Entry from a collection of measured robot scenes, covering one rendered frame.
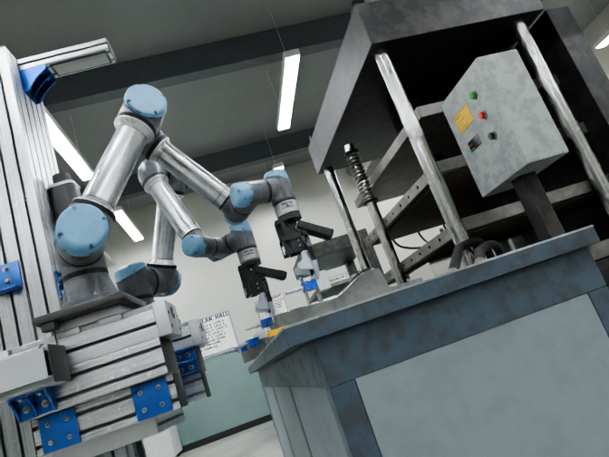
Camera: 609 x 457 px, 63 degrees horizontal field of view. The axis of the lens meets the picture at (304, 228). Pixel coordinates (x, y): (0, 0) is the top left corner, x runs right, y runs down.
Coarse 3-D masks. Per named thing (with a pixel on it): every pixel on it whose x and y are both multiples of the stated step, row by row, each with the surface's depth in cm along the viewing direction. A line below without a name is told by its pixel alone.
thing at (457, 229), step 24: (384, 48) 203; (528, 48) 215; (384, 72) 201; (552, 96) 210; (408, 120) 195; (576, 120) 206; (576, 144) 204; (432, 168) 189; (600, 168) 200; (336, 192) 308; (432, 192) 190; (600, 192) 199; (456, 216) 184; (360, 240) 301; (456, 240) 183; (360, 264) 297
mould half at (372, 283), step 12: (360, 276) 160; (372, 276) 160; (348, 288) 158; (360, 288) 158; (372, 288) 159; (384, 288) 160; (396, 288) 160; (336, 300) 156; (348, 300) 157; (360, 300) 157; (288, 312) 153; (300, 312) 153; (312, 312) 154; (324, 312) 154; (276, 324) 154; (288, 324) 152
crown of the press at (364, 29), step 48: (384, 0) 205; (432, 0) 209; (480, 0) 213; (528, 0) 217; (432, 48) 217; (480, 48) 231; (336, 96) 250; (384, 96) 245; (432, 96) 264; (336, 144) 283; (384, 144) 308
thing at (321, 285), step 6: (324, 270) 146; (312, 276) 148; (324, 276) 145; (306, 282) 144; (312, 282) 144; (318, 282) 144; (324, 282) 144; (294, 288) 145; (300, 288) 145; (306, 288) 143; (312, 288) 144; (318, 288) 145; (324, 288) 144; (288, 294) 144
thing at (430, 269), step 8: (520, 232) 234; (496, 240) 231; (504, 240) 231; (512, 240) 232; (520, 240) 233; (504, 248) 230; (512, 248) 231; (448, 256) 225; (496, 256) 228; (432, 264) 223; (440, 264) 223; (448, 264) 224; (416, 272) 238; (424, 272) 229; (432, 272) 222; (440, 272) 222
